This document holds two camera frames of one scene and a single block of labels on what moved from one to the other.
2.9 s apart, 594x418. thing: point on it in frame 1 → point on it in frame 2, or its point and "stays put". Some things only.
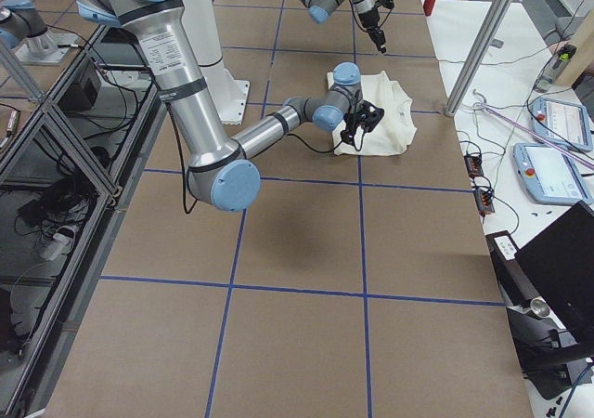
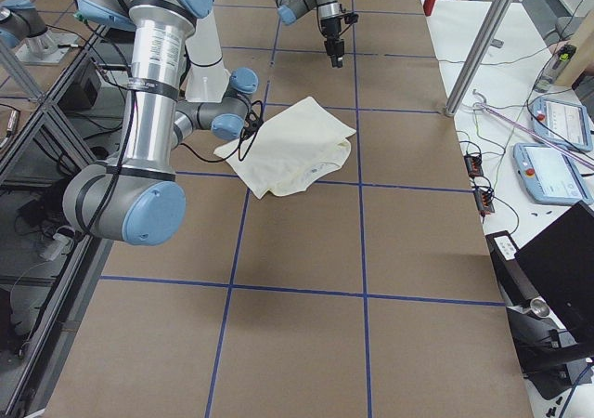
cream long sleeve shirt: [395, 129] → [290, 150]
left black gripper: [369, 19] → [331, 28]
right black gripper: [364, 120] → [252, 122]
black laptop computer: [560, 263] stays put
